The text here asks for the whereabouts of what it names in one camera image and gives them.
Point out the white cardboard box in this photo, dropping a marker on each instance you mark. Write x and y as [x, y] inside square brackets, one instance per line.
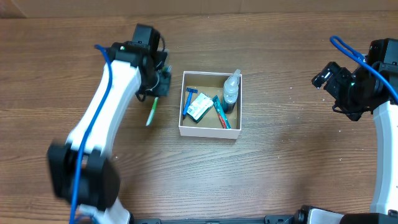
[210, 84]

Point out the Colgate toothpaste tube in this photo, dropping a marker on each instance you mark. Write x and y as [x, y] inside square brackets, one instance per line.
[219, 110]

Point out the blue disposable razor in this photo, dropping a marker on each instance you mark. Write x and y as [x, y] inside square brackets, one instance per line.
[190, 91]

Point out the green white toothbrush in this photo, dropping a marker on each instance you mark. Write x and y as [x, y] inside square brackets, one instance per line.
[154, 106]

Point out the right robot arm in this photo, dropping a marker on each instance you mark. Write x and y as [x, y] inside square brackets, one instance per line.
[356, 93]

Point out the clear bottle with dark liquid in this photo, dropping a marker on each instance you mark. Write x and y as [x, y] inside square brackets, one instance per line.
[231, 91]

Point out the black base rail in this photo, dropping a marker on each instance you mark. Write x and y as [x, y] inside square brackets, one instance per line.
[268, 219]

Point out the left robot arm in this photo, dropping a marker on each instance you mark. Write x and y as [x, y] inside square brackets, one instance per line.
[81, 170]

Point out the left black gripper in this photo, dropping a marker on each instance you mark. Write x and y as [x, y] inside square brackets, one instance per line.
[163, 84]

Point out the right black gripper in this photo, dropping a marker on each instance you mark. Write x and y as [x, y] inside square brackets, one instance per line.
[330, 78]

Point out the green soap packet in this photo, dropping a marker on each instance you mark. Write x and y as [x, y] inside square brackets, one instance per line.
[199, 107]

